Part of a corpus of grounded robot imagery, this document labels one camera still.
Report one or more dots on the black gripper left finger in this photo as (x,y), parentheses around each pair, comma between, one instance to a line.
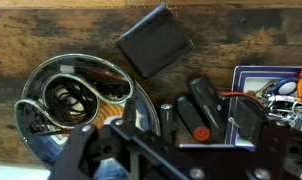
(130,110)

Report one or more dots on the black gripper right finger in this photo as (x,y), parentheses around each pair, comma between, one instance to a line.
(251,120)

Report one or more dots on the silver key bunch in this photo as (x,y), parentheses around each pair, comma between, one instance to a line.
(284,106)

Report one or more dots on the small black silver-tipped cylinder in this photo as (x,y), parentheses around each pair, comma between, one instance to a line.
(167,123)

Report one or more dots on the blue white rectangular tray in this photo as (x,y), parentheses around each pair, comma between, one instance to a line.
(244,75)

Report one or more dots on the blue white key tag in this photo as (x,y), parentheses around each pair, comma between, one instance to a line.
(286,87)

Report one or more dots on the black leather wallet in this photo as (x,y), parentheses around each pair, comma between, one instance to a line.
(154,41)

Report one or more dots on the dark wooden table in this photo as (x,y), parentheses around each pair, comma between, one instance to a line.
(41,30)

